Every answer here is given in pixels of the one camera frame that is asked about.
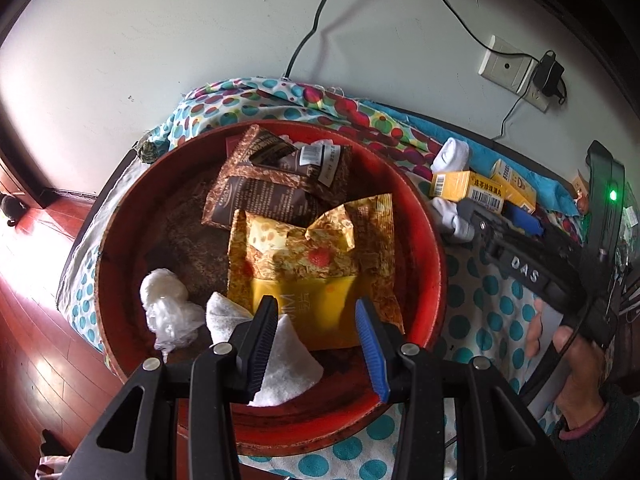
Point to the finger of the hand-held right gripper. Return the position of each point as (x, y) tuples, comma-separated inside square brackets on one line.
[(527, 221), (520, 265)]

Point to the white wall power outlet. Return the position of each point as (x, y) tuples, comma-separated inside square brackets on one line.
[(537, 99)]

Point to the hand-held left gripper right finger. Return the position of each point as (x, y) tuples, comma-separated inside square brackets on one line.
[(372, 355)]

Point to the small black floor object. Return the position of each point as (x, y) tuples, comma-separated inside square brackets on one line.
[(9, 207)]

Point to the dark wooden furniture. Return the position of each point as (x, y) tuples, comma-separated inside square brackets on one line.
[(35, 180)]

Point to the red round basin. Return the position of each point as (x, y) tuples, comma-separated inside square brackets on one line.
[(195, 240)]

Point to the black plugged power adapter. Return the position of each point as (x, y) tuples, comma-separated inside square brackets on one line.
[(547, 76)]

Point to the white cloth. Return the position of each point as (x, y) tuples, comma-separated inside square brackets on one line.
[(285, 370)]

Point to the polka dot cloth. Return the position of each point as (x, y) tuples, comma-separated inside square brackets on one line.
[(480, 310)]

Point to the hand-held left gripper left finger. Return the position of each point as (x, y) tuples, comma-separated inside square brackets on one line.
[(260, 345)]

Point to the yellow medicine box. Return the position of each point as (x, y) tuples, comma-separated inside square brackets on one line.
[(460, 185), (515, 180)]

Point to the white wall aerial socket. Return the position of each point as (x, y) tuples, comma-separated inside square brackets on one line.
[(505, 62)]

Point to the white crumpled plastic bag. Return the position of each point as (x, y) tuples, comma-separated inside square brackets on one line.
[(167, 305)]

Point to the small tan carton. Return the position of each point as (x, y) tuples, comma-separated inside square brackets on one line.
[(580, 192)]

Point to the person's right hand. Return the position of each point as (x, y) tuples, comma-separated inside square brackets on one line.
[(575, 375)]

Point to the grey mattress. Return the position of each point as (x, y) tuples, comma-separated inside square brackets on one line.
[(95, 220)]

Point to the brown gold snack packet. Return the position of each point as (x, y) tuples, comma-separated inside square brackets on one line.
[(255, 195)]

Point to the grey green knitted pompom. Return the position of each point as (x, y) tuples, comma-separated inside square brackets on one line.
[(147, 151)]

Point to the yellow cereal snack packet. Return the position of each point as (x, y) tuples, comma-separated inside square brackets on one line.
[(295, 260)]

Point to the person's right forearm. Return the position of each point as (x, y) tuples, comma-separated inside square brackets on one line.
[(605, 440)]

